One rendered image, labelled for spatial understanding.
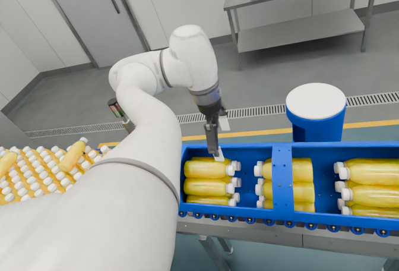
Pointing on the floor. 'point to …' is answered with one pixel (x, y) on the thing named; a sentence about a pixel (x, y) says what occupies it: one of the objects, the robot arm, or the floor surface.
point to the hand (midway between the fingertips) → (222, 142)
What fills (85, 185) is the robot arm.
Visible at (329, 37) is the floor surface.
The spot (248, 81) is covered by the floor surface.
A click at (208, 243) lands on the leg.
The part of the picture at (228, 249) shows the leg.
